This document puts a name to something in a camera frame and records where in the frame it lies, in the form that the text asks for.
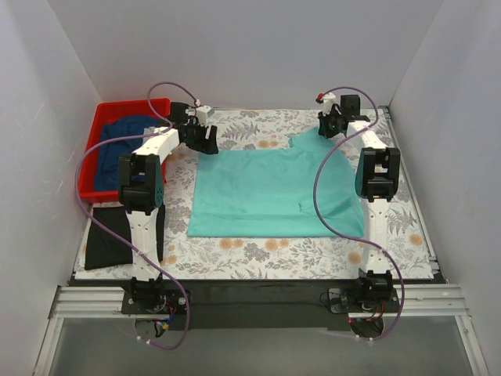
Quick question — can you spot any purple cable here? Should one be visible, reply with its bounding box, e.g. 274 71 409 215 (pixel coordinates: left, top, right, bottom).
312 85 406 342
75 81 201 350

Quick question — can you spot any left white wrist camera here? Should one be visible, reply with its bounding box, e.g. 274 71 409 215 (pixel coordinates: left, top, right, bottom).
195 105 214 127

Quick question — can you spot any aluminium mounting rail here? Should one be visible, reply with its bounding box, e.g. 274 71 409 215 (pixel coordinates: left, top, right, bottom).
50 284 469 317

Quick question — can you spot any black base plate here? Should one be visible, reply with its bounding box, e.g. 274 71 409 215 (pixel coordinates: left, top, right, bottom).
121 280 400 331

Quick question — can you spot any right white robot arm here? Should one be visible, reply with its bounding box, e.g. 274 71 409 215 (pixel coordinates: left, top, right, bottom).
190 92 401 313

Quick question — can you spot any folded black t-shirt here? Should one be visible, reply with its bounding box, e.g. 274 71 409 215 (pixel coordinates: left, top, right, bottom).
85 205 165 270

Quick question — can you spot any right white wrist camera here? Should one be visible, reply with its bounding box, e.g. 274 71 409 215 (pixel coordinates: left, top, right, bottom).
316 92 337 116

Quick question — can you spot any navy blue printed t-shirt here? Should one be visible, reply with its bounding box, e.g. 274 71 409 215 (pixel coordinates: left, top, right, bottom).
94 115 168 192

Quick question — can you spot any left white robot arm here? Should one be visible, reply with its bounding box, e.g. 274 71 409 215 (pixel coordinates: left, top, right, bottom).
118 102 218 313

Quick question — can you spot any mint green t-shirt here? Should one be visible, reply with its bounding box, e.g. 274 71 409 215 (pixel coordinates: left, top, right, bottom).
187 129 364 238

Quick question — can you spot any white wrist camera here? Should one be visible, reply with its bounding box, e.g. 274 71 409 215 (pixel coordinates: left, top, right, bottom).
195 105 214 127
316 92 337 116

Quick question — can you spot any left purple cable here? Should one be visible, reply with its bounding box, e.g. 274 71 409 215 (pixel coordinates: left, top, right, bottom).
75 81 201 350

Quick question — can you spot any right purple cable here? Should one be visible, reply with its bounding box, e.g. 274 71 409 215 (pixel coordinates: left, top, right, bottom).
312 85 406 342

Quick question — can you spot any red plastic bin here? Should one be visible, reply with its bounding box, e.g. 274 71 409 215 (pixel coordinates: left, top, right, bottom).
78 99 158 204

